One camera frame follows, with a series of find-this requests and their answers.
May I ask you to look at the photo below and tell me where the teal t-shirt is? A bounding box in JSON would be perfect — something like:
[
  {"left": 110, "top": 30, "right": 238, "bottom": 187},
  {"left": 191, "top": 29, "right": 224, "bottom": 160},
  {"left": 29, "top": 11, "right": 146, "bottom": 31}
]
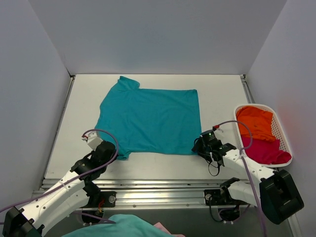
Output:
[{"left": 95, "top": 76, "right": 201, "bottom": 159}]

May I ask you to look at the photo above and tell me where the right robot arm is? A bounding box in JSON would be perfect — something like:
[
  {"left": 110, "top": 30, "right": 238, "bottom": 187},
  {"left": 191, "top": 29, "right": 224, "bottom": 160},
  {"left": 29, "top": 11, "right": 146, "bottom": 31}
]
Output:
[{"left": 192, "top": 130, "right": 304, "bottom": 224}]

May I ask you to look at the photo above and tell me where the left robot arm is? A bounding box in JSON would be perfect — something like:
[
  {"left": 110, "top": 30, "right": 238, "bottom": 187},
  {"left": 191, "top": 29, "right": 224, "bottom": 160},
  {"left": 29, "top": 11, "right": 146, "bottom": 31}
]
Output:
[{"left": 2, "top": 141, "right": 117, "bottom": 237}]

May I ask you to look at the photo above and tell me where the white plastic basket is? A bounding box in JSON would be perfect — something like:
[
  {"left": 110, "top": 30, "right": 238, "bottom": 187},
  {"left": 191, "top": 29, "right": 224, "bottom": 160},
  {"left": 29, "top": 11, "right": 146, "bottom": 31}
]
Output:
[{"left": 234, "top": 104, "right": 292, "bottom": 168}]

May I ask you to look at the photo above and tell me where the orange t-shirt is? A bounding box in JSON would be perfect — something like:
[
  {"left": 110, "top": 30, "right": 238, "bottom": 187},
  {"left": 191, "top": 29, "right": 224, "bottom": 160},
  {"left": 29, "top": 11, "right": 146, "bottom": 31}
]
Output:
[{"left": 236, "top": 106, "right": 276, "bottom": 142}]

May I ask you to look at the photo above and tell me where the magenta t-shirt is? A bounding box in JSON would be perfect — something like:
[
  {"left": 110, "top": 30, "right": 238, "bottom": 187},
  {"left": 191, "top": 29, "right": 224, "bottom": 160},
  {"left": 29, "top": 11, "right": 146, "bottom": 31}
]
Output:
[{"left": 245, "top": 139, "right": 292, "bottom": 165}]

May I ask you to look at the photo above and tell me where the light green cloth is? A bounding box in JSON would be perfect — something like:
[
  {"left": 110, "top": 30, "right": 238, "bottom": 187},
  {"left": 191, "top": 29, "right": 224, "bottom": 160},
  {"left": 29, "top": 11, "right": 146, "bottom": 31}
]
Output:
[{"left": 64, "top": 214, "right": 172, "bottom": 237}]

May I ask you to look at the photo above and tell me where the pink cloth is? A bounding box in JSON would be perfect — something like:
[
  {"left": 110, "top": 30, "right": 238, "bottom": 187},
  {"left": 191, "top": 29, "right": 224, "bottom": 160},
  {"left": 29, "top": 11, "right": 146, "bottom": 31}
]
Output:
[{"left": 154, "top": 222, "right": 171, "bottom": 235}]

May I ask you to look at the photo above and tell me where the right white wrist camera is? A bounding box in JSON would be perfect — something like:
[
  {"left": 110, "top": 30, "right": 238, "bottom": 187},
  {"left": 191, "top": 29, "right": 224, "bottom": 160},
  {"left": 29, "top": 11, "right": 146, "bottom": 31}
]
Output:
[{"left": 212, "top": 125, "right": 224, "bottom": 133}]

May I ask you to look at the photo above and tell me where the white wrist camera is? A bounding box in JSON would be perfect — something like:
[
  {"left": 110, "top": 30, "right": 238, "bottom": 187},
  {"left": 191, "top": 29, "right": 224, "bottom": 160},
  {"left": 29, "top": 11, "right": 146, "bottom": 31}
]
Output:
[
  {"left": 212, "top": 125, "right": 224, "bottom": 133},
  {"left": 81, "top": 131, "right": 103, "bottom": 151}
]

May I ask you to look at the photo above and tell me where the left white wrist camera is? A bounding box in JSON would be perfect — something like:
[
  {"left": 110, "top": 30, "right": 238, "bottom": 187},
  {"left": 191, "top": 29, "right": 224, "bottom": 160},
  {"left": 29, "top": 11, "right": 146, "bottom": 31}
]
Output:
[{"left": 81, "top": 131, "right": 103, "bottom": 151}]

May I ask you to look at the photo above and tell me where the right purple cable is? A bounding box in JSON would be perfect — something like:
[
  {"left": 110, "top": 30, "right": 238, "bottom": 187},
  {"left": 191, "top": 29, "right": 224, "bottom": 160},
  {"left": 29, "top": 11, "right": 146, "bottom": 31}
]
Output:
[{"left": 217, "top": 120, "right": 269, "bottom": 237}]

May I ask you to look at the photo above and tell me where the purple cable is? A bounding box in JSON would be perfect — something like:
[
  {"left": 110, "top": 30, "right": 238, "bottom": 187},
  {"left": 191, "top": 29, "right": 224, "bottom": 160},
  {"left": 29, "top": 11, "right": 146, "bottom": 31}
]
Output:
[
  {"left": 0, "top": 128, "right": 119, "bottom": 224},
  {"left": 217, "top": 120, "right": 269, "bottom": 237}
]

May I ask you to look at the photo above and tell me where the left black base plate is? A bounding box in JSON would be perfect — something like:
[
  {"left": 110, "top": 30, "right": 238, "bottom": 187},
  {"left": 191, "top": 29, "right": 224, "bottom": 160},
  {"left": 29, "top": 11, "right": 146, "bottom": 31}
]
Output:
[{"left": 93, "top": 191, "right": 117, "bottom": 208}]

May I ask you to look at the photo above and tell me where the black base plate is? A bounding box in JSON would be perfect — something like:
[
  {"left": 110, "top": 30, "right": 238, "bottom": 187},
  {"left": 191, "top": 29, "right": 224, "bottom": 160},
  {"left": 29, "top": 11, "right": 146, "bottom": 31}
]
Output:
[
  {"left": 93, "top": 191, "right": 117, "bottom": 208},
  {"left": 203, "top": 189, "right": 237, "bottom": 206}
]

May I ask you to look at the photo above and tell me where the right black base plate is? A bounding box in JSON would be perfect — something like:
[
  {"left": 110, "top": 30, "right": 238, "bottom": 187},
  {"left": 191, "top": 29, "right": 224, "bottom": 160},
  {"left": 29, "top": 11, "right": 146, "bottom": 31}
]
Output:
[{"left": 203, "top": 189, "right": 237, "bottom": 206}]

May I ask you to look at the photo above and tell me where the aluminium rail frame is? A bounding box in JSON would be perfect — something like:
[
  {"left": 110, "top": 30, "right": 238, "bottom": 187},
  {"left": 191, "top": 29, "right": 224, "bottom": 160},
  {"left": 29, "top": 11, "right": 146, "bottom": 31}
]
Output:
[{"left": 27, "top": 179, "right": 279, "bottom": 212}]

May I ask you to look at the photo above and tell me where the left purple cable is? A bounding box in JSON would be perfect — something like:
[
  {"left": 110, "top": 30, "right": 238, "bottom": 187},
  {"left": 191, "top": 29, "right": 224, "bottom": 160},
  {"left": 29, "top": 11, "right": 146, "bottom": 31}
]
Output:
[{"left": 0, "top": 128, "right": 119, "bottom": 224}]

